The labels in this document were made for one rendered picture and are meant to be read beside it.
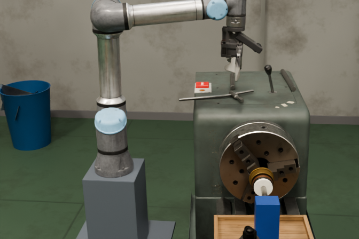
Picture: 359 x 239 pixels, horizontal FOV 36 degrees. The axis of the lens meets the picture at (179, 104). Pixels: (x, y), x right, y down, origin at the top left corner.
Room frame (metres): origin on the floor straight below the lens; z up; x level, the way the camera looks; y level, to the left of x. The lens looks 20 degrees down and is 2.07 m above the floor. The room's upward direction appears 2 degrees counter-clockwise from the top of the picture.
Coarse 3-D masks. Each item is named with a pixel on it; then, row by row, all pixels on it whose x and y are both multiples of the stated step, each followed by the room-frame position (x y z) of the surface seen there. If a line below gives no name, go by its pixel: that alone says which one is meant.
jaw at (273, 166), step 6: (276, 162) 1.92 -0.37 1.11; (282, 162) 1.92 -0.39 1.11; (288, 162) 1.91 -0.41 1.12; (294, 162) 1.90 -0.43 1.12; (270, 168) 1.88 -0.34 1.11; (276, 168) 1.88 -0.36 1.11; (282, 168) 1.87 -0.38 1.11; (288, 168) 1.89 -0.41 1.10; (294, 168) 1.89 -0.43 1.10; (276, 174) 1.85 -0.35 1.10; (282, 174) 1.87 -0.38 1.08; (276, 180) 1.85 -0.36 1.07
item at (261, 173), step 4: (260, 168) 1.85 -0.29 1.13; (264, 168) 1.85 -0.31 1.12; (252, 172) 1.85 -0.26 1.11; (256, 172) 1.83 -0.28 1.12; (260, 172) 1.82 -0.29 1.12; (264, 172) 1.82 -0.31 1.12; (268, 172) 1.83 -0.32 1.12; (252, 176) 1.83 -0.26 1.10; (256, 176) 1.82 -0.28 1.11; (260, 176) 1.80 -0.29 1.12; (264, 176) 1.80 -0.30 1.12; (268, 176) 1.82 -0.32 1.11; (272, 176) 1.85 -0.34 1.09; (252, 180) 1.82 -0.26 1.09; (256, 180) 1.79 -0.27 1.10; (272, 180) 1.82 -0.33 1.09; (252, 184) 1.80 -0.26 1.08; (272, 184) 1.79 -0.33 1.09
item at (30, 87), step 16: (32, 80) 4.93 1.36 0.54; (0, 96) 4.73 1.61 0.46; (16, 96) 4.48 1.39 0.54; (32, 96) 4.52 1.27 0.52; (48, 96) 4.67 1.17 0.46; (16, 112) 4.51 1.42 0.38; (32, 112) 4.52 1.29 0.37; (48, 112) 4.66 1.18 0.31; (16, 128) 4.53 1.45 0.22; (32, 128) 4.53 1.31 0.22; (48, 128) 4.65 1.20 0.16; (16, 144) 4.56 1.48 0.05; (32, 144) 4.54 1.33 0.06; (48, 144) 4.65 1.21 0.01
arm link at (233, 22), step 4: (228, 16) 2.13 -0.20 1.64; (228, 20) 2.09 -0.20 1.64; (232, 20) 2.08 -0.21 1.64; (236, 20) 2.07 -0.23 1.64; (240, 20) 2.07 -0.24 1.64; (244, 20) 2.09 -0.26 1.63; (228, 24) 2.09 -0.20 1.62; (232, 24) 2.07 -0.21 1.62; (236, 24) 2.07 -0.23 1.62; (240, 24) 2.07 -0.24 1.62; (244, 24) 2.09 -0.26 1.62
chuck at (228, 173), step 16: (240, 128) 2.01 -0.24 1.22; (256, 128) 1.97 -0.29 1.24; (272, 128) 1.98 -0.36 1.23; (224, 144) 1.99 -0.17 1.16; (256, 144) 1.93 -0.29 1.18; (272, 144) 1.93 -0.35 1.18; (288, 144) 1.93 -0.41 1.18; (224, 160) 1.94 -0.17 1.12; (240, 160) 1.94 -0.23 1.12; (272, 160) 1.93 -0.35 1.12; (224, 176) 1.94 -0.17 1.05; (240, 176) 1.94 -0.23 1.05; (288, 176) 1.93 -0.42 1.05; (240, 192) 1.94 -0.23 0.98; (272, 192) 1.93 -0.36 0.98
